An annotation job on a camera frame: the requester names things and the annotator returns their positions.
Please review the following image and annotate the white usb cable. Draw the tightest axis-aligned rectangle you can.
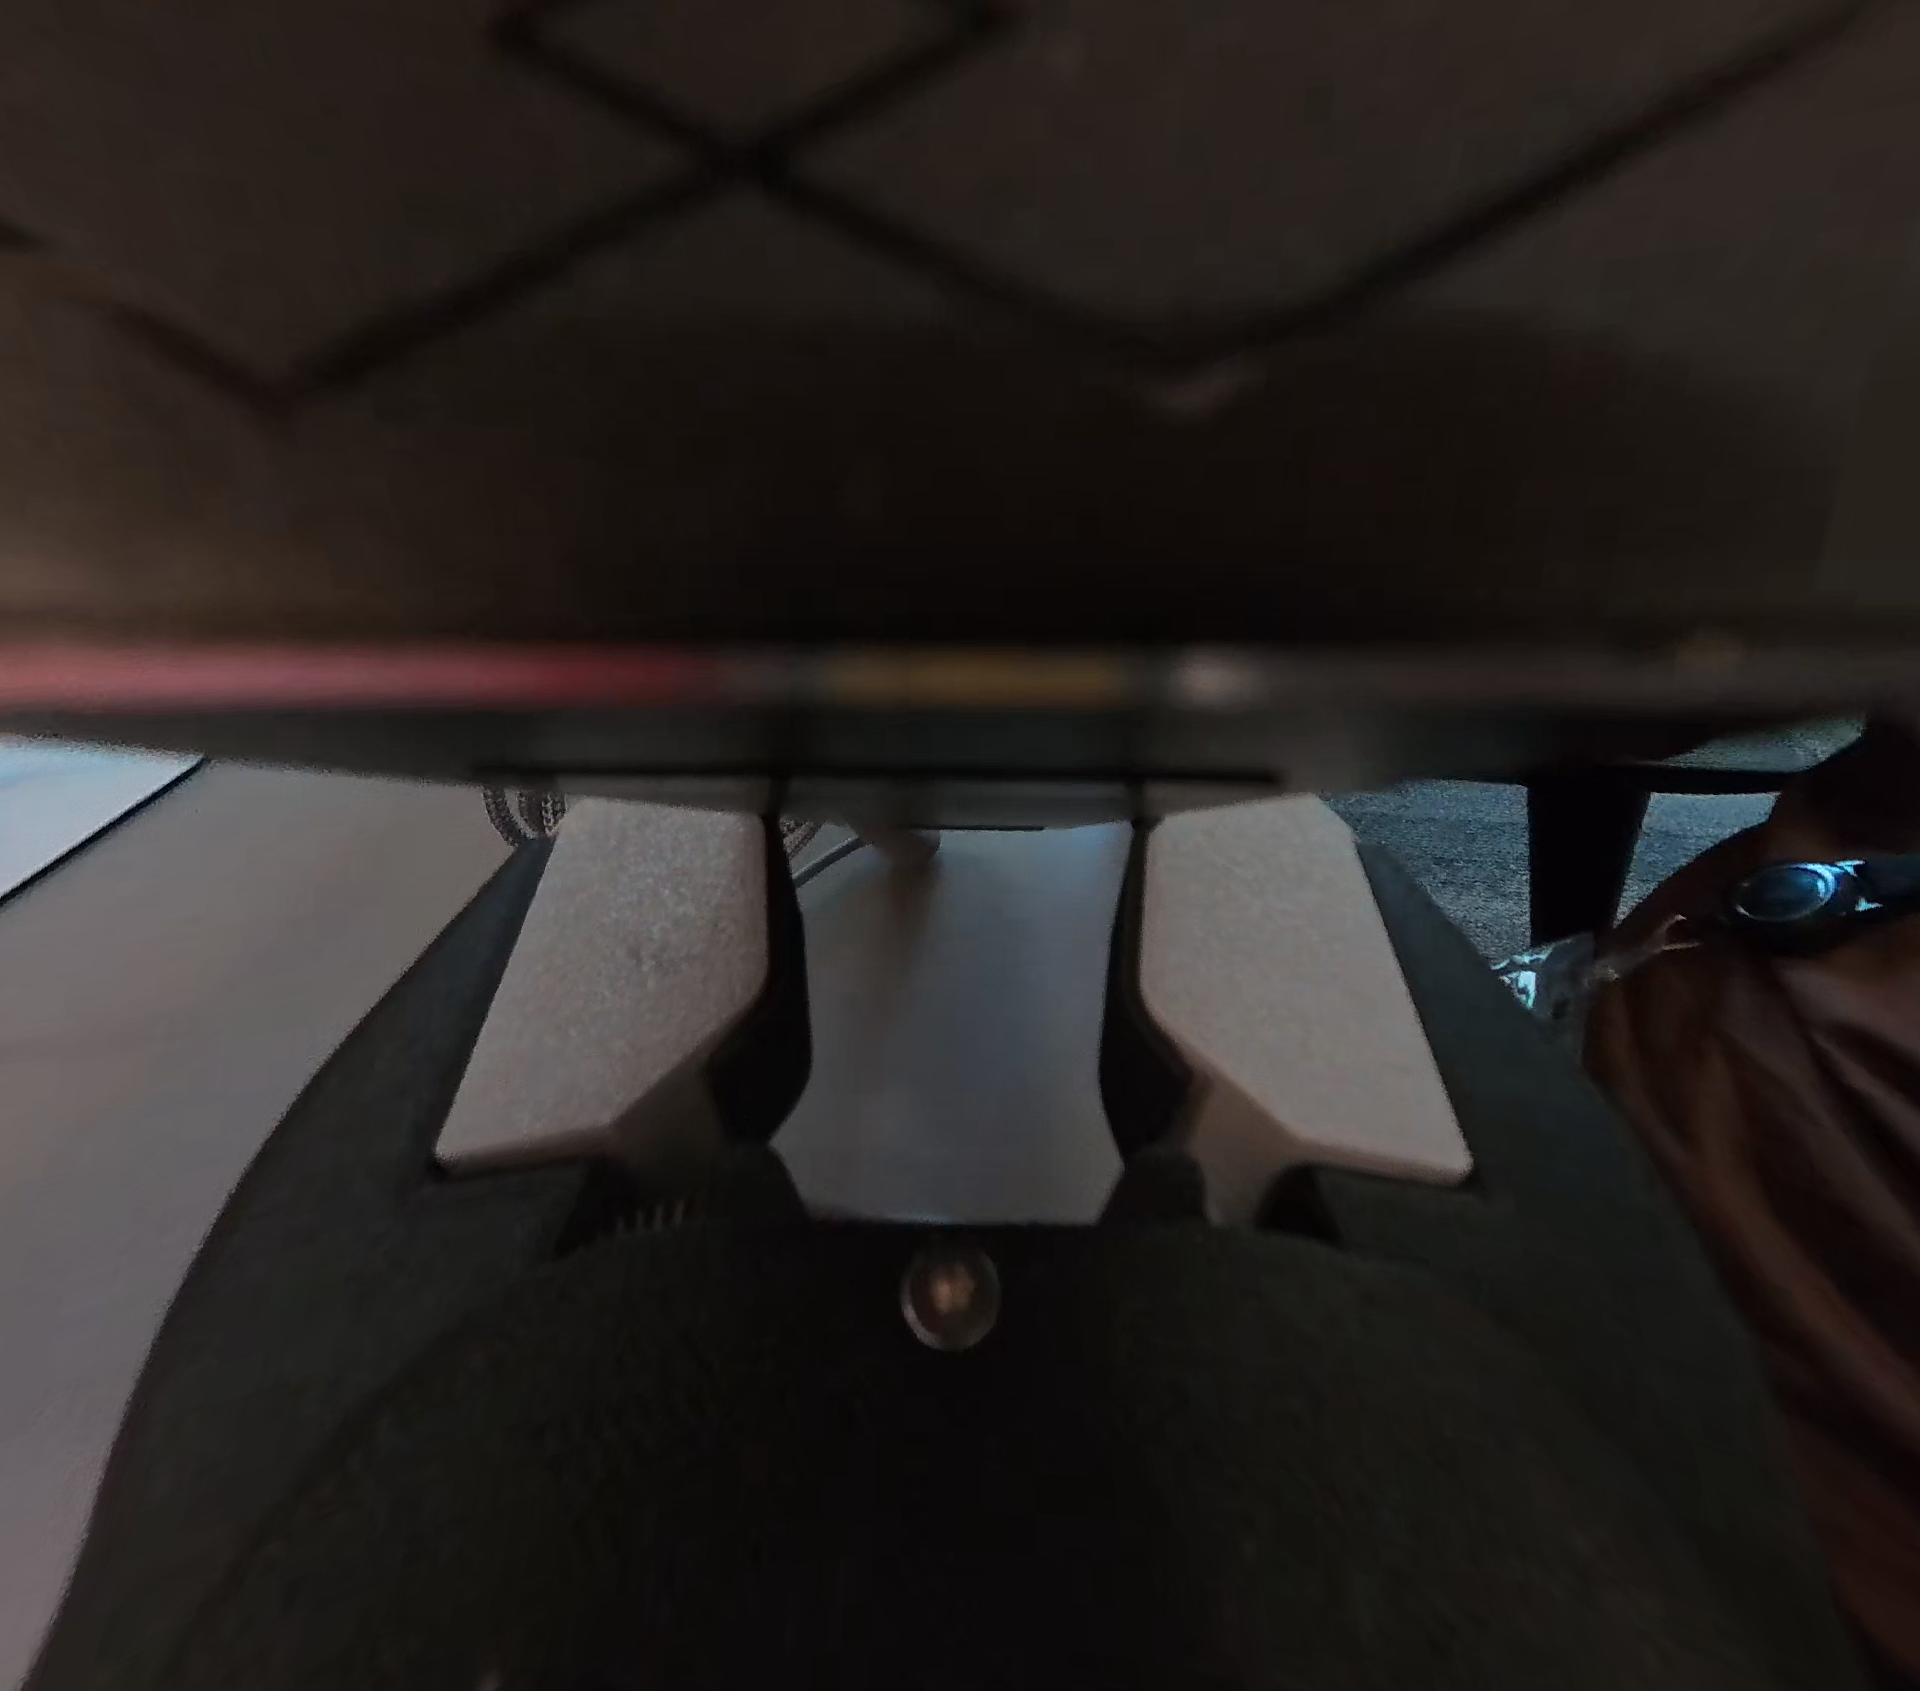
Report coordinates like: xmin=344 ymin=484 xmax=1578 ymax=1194
xmin=792 ymin=822 xmax=966 ymax=892

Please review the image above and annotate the dark furniture leg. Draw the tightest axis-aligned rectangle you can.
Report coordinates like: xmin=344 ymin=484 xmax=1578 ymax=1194
xmin=1526 ymin=770 xmax=1656 ymax=946

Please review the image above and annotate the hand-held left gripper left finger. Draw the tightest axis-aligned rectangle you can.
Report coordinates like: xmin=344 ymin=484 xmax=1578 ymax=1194
xmin=432 ymin=794 xmax=817 ymax=1176

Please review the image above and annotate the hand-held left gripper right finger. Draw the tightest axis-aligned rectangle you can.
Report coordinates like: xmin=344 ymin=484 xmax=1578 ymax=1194
xmin=1098 ymin=796 xmax=1477 ymax=1226

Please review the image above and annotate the dark diamond-patterned panel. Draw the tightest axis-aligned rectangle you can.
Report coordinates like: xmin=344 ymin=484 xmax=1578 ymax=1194
xmin=0 ymin=0 xmax=1920 ymax=796

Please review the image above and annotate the black wristwatch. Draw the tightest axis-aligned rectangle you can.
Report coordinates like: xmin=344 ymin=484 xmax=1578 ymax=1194
xmin=1717 ymin=854 xmax=1920 ymax=962

